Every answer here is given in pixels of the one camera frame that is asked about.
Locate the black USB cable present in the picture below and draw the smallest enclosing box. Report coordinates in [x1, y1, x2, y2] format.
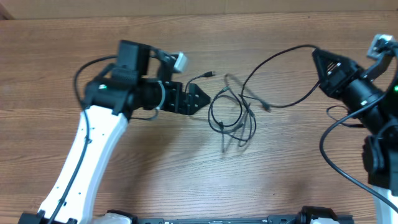
[185, 70, 272, 153]

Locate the black cable with thin plug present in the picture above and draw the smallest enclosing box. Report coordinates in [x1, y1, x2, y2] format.
[223, 44, 322, 109]

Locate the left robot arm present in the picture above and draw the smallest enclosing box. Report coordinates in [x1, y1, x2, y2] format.
[18, 40, 210, 224]

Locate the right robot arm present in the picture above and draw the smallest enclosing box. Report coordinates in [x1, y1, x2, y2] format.
[312, 44, 397, 223]

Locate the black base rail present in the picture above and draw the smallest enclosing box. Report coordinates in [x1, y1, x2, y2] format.
[133, 215, 296, 224]

